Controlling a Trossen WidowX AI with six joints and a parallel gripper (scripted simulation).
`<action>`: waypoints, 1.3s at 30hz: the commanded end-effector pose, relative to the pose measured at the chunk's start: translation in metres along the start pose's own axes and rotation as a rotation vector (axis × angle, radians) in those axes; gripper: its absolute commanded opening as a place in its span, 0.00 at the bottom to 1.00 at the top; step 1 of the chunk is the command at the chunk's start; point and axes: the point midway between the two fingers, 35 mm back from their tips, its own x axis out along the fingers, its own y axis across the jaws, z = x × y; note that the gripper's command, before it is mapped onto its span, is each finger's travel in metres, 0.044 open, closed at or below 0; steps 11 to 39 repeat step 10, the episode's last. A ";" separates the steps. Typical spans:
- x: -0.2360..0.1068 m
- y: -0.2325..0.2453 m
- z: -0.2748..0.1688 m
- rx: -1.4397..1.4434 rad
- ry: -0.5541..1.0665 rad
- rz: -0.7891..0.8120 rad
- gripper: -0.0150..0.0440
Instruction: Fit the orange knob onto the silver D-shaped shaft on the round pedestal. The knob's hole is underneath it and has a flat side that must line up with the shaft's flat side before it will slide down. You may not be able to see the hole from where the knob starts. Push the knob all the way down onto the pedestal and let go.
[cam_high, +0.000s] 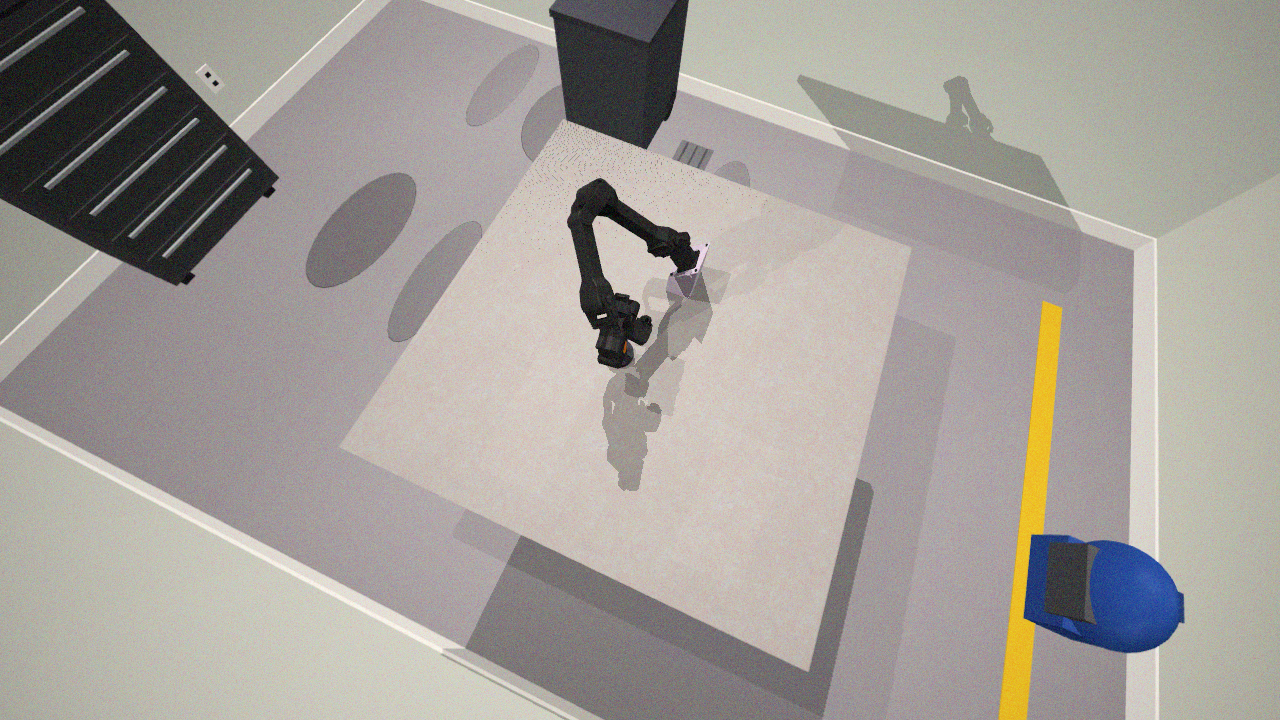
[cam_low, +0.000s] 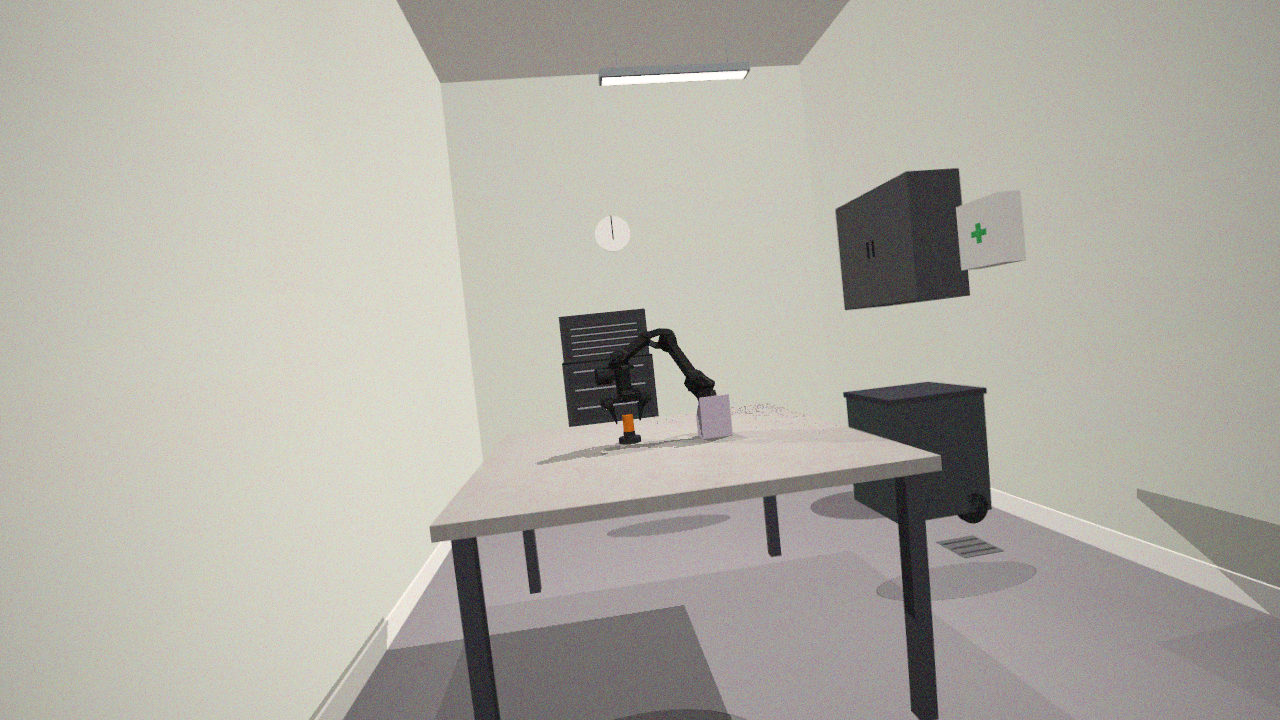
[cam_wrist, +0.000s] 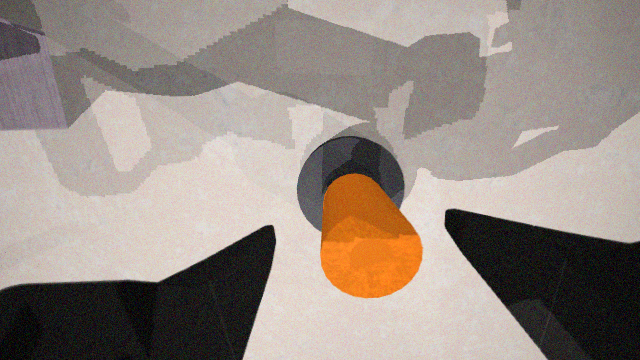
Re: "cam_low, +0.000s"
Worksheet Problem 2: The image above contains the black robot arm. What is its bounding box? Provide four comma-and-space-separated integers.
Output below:
594, 328, 717, 404

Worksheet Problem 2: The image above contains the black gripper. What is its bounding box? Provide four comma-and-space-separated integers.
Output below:
600, 380, 652, 424

